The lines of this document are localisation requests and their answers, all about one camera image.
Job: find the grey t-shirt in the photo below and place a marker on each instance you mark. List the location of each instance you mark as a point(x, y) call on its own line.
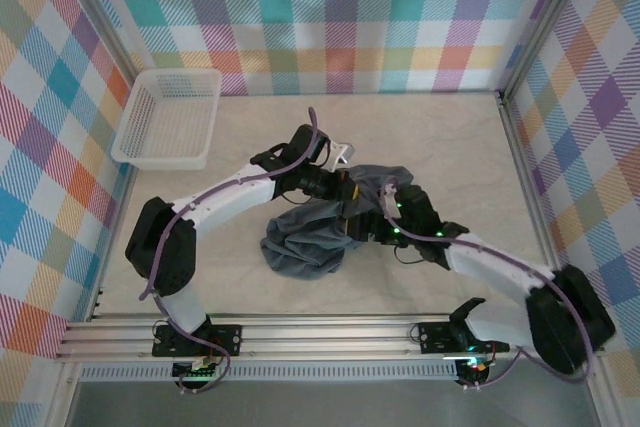
point(305, 242)

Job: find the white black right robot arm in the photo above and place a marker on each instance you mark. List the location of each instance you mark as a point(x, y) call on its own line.
point(490, 262)

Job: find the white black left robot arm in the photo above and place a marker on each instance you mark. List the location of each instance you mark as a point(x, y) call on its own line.
point(225, 202)

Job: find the white plastic mesh basket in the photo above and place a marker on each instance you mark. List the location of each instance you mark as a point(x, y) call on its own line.
point(165, 117)

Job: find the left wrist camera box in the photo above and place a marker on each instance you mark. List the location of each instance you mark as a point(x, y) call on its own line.
point(342, 154)

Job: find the aluminium side rail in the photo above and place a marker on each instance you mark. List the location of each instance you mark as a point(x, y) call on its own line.
point(525, 172)

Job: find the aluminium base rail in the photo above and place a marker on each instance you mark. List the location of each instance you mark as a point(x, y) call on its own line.
point(325, 334)

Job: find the aluminium frame post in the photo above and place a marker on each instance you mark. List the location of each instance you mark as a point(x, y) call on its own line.
point(550, 22)
point(100, 12)

